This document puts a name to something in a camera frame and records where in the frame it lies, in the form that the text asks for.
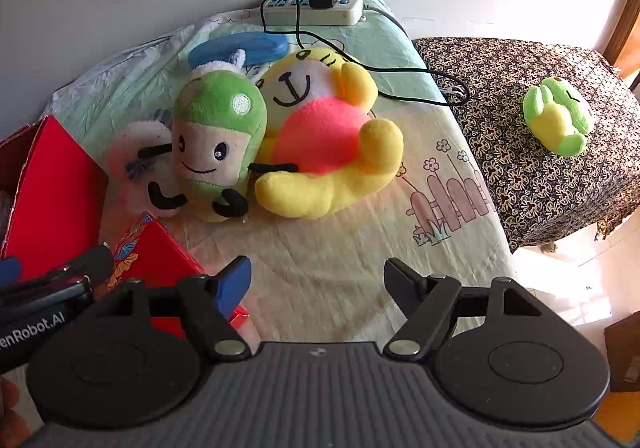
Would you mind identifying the dark grey power cord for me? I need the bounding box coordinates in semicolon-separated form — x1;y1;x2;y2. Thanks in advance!
361;2;408;36

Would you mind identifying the blue glasses case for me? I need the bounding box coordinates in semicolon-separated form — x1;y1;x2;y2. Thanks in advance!
187;31;290;69

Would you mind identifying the wooden door frame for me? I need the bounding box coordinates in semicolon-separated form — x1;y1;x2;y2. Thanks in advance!
602;0;640;89

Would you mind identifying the small white rabbit plush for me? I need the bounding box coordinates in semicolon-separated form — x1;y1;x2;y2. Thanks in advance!
102;108;187;220

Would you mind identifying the red cardboard box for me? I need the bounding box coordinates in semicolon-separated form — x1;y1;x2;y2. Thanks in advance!
0;114;249;336

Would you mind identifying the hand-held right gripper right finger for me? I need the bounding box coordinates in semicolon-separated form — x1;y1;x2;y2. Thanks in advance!
382;257;543;360

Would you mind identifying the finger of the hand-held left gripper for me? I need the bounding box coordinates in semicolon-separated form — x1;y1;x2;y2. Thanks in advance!
30;243;115;291
0;255;23;283

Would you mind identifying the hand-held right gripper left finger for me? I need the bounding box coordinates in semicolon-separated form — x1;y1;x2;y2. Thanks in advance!
95;255;253;363

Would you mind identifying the yellow bear plush pink heart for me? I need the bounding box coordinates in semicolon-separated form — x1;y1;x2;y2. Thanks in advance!
254;46;405;220

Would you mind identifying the green frog plush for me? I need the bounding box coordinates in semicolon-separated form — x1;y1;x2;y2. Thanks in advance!
522;76;596;158

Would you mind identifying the black charger cable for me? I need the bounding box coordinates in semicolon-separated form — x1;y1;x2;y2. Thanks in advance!
260;0;471;108

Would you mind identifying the white power strip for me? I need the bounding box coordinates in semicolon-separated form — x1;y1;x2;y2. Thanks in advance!
262;0;367;26

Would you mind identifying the green plush toy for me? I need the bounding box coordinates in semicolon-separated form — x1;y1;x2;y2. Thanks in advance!
137;69;300;223

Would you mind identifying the cartoon bear printed bedsheet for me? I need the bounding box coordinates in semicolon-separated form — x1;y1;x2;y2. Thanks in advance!
45;0;513;344

